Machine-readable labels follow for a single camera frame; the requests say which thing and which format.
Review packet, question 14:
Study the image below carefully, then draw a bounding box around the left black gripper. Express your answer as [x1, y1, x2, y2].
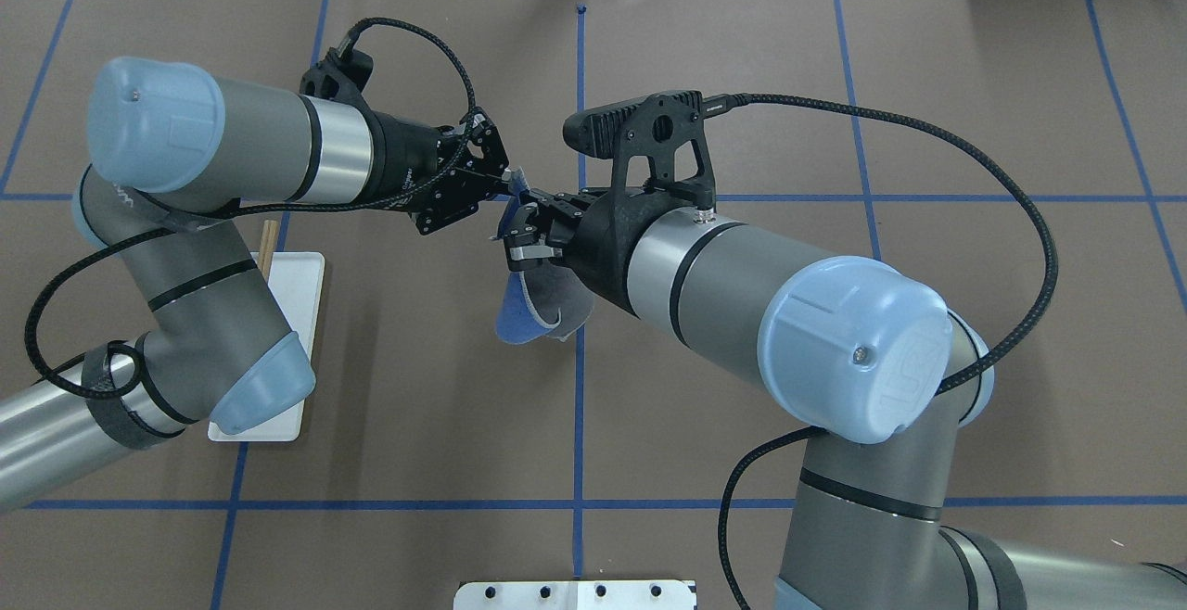
[369, 108, 512, 235]

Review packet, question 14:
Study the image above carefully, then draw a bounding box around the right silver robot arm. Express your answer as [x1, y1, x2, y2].
[618, 189, 1183, 609]

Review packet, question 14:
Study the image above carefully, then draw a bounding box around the camera cable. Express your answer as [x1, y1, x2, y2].
[25, 17, 480, 400]
[700, 94, 1060, 610]

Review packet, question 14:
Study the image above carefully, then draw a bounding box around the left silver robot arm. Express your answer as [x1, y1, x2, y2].
[4, 51, 509, 510]

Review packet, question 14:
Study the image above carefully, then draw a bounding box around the white pedestal column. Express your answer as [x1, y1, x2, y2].
[453, 579, 698, 609]

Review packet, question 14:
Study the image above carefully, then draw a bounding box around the white wooden towel rack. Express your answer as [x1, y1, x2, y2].
[207, 220, 325, 444]

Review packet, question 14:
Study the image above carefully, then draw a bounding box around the right camera cable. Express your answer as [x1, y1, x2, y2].
[700, 94, 1060, 610]

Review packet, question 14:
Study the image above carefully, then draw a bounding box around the blue grey towel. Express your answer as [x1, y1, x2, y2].
[495, 170, 594, 345]

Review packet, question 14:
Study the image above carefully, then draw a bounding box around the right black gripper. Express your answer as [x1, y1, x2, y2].
[501, 186, 687, 300]

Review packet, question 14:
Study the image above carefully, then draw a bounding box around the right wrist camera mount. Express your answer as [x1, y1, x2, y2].
[561, 90, 734, 212]

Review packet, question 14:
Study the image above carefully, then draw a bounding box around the left camera cable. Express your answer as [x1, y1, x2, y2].
[25, 17, 480, 400]

